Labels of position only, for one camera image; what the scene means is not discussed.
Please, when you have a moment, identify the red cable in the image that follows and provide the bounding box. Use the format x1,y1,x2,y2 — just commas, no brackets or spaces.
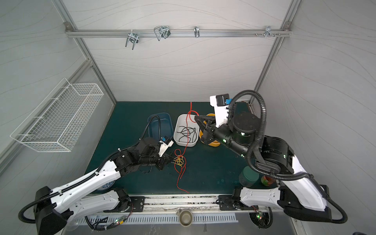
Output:
174,101,200,194

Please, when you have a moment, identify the black cable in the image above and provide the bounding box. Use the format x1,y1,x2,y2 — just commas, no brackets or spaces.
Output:
177,125,198,143

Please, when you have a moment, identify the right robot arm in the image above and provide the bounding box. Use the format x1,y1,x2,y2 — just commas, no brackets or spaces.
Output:
194,90,348,224

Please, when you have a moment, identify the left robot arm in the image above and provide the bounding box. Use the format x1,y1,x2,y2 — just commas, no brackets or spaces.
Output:
18,135,173,235

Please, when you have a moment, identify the yellow plastic bin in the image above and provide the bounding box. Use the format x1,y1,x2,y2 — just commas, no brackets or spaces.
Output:
199,113,221,147

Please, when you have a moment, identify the white plastic bin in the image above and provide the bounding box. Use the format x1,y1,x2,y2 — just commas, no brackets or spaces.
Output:
173,114,200,147

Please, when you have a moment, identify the blue plastic bin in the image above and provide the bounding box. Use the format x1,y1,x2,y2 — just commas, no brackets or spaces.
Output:
147,113,174,140

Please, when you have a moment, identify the blue white patterned plate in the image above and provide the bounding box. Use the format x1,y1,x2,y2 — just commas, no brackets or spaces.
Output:
97,181,115,191

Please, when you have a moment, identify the yellow cap bottle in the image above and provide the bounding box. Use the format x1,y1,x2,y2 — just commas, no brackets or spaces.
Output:
260,175,276,187

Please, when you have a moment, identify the small metal cup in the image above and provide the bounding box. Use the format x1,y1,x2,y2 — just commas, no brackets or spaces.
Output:
176,209,193,227

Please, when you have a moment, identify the aluminium crossbar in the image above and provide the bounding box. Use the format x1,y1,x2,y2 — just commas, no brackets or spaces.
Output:
64,22,292,38

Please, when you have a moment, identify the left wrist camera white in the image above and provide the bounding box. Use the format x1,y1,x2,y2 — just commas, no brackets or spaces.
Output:
158,137,174,157

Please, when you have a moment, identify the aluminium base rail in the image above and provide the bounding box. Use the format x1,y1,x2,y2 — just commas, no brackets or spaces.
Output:
129,193,265,212

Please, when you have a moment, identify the white wire basket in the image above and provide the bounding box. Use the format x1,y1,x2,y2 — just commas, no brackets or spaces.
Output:
10,78,104,153

